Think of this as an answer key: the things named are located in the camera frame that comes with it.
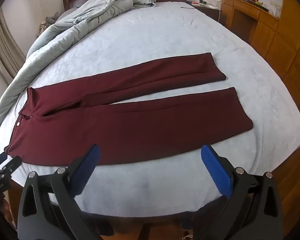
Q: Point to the dark nightstand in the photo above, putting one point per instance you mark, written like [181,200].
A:
[207,11]

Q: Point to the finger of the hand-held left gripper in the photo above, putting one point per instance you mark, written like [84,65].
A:
[12,163]
[1,158]

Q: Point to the maroon pants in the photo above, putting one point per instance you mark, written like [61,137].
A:
[140,125]

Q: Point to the grey-brown cloth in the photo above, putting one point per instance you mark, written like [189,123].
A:
[50,22]

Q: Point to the wooden desk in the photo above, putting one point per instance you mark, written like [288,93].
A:
[250,12]

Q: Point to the clear glass jar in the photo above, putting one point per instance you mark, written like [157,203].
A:
[278,12]

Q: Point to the grey-blue comforter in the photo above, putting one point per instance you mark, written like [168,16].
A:
[65,37]

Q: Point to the wooden cabinet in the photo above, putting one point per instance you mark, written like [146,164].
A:
[290,42]

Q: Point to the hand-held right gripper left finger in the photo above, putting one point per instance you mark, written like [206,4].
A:
[87,171]

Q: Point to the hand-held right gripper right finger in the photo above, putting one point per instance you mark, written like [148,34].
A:
[216,170]

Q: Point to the light blue bed sheet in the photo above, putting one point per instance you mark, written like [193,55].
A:
[165,42]

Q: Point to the beige curtain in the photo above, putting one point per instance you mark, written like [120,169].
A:
[5,42]

